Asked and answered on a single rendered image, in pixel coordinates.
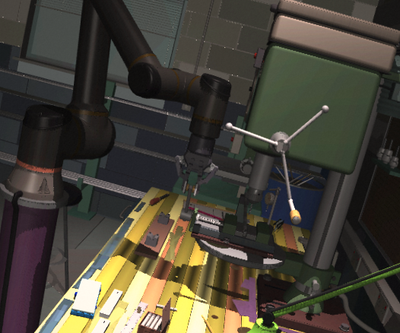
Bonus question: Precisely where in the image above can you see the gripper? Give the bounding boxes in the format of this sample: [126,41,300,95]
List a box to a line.
[174,133,219,195]

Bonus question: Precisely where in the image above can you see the grey rod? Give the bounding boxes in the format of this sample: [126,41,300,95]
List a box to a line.
[180,189,195,221]

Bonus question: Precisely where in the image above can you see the red rod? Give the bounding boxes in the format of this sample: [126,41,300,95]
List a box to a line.
[194,207,222,219]

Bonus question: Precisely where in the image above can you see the grey quill with chuck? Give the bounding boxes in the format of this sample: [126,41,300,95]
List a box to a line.
[246,152,275,205]

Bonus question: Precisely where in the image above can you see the dark green vice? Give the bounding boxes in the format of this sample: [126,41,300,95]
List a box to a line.
[190,213,278,252]

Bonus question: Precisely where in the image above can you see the brass depth-stop turret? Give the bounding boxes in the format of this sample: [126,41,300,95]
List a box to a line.
[264,188,281,224]

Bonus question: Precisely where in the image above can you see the brown drill bit box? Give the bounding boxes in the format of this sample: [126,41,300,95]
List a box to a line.
[138,311,163,333]

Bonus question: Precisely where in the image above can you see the grey column clamp knob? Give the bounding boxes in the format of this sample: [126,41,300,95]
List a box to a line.
[305,278,323,297]

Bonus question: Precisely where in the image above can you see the red screwdriver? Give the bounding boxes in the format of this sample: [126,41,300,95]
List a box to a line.
[149,193,170,206]

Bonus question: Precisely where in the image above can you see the brown flat plate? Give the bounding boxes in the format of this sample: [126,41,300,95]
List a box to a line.
[135,217,174,260]

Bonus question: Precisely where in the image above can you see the round drill press table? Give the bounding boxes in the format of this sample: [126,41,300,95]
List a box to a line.
[198,238,286,272]

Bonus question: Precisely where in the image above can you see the blue drum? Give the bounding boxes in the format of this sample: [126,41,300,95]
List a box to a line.
[261,168,327,230]

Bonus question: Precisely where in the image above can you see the purple flat shape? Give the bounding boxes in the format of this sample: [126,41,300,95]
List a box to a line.
[232,276,259,323]

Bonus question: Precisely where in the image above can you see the green drill press body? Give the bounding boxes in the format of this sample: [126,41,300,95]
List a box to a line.
[242,45,400,315]

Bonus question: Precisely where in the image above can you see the brown upright plate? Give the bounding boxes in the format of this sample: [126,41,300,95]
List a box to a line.
[159,299,173,331]

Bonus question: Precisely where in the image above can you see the white flat plate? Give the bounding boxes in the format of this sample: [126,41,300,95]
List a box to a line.
[98,289,124,319]

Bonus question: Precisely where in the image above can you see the white ruler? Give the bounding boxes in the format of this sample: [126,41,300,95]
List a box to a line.
[124,300,150,333]

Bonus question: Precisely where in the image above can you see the green round knob base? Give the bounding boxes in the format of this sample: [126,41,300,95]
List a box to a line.
[247,312,281,333]

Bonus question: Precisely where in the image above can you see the white box blue base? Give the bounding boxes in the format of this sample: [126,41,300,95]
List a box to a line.
[70,278,103,319]

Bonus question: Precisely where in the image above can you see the small white plate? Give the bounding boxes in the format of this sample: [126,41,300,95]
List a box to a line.
[89,318,112,333]

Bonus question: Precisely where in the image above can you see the green long lever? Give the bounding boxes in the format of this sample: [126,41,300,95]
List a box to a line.
[264,253,400,321]

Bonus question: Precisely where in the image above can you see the green shelf with spools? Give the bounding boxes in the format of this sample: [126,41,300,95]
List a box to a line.
[370,138,400,180]

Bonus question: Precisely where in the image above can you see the beige belt cover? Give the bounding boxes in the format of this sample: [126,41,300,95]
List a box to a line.
[268,0,400,73]

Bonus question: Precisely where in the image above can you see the brown pegboard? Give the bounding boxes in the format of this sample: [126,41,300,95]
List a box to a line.
[357,116,400,266]

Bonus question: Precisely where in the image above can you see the window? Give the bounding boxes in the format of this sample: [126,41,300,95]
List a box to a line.
[20,0,189,72]

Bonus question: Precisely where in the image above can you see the grey power strip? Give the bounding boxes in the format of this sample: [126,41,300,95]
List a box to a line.
[344,220,400,325]

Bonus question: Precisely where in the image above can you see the grey three-spoke feed handle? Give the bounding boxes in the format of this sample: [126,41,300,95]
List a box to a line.
[224,105,330,225]

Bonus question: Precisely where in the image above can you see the grey switch box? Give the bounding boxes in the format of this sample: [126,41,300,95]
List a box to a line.
[253,47,268,71]

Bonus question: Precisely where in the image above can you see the brown base plate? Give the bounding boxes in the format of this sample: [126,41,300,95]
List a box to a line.
[257,300,353,333]

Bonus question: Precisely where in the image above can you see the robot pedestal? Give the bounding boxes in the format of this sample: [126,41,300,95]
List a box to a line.
[0,194,66,333]

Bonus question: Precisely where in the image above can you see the black cable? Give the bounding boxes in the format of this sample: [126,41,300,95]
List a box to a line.
[4,189,24,333]

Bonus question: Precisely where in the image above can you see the white cable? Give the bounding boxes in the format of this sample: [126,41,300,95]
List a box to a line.
[338,293,365,324]

